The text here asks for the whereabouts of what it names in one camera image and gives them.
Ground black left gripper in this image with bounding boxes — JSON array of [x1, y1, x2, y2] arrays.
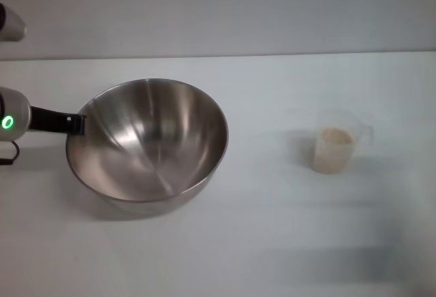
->
[[29, 105, 88, 138]]

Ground stainless steel mixing bowl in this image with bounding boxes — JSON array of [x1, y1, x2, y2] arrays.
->
[[65, 78, 229, 215]]

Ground clear plastic measuring cup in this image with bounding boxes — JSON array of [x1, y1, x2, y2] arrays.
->
[[313, 108, 375, 175]]

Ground white rice grains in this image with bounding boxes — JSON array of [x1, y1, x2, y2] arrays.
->
[[315, 127, 354, 174]]

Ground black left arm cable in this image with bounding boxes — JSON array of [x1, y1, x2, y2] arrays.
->
[[0, 140, 20, 167]]

